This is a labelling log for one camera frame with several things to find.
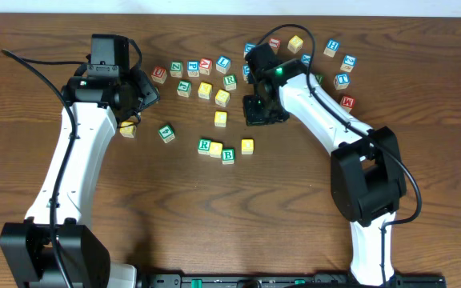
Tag blue 2 block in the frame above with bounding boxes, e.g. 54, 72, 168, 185
340, 54, 357, 72

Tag red A block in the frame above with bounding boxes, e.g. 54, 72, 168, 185
199, 58, 213, 75

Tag red M block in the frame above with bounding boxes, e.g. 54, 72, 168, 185
339, 95, 356, 113

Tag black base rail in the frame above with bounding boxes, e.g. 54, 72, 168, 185
136, 273, 447, 288

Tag red I block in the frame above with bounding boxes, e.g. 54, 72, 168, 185
268, 38, 281, 54

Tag blue P block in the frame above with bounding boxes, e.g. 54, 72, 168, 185
186, 60, 200, 78

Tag yellow S block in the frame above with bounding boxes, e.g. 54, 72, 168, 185
214, 90, 231, 107

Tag blue D block lower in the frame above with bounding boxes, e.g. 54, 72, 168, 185
243, 65, 250, 83

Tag blue d block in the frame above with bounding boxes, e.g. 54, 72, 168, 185
243, 65, 250, 83
243, 42, 256, 58

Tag green r block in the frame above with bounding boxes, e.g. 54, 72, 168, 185
223, 74, 237, 91
198, 138, 211, 155

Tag blue T block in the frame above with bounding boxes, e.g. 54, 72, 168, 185
334, 74, 351, 90

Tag green J block left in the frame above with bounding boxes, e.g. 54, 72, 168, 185
177, 80, 191, 98

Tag yellow block top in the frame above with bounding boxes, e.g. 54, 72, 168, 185
287, 35, 303, 54

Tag yellow C block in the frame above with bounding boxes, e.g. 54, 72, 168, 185
214, 111, 227, 127

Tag red U block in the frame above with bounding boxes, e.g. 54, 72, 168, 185
150, 66, 168, 84

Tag blue D block upper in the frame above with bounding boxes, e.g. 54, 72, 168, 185
243, 42, 256, 58

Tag yellow K block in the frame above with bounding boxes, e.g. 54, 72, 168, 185
198, 82, 213, 99

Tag green B block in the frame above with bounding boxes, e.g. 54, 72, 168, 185
221, 148, 235, 165

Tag green Z block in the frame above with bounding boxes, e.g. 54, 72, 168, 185
170, 61, 183, 78

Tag green 4 block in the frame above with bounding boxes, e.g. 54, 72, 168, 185
158, 124, 175, 143

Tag blue L block upper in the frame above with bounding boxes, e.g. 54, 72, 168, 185
215, 55, 231, 74

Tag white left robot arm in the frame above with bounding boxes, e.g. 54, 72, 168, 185
0, 34, 159, 287

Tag yellow O block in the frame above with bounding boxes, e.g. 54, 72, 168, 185
209, 142, 222, 158

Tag blue H block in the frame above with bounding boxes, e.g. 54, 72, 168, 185
323, 39, 340, 58

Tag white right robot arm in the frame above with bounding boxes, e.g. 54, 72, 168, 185
243, 43, 407, 286

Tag green N block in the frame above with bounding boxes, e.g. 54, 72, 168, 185
315, 74, 323, 84

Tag blue X block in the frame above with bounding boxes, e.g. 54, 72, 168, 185
301, 54, 311, 66

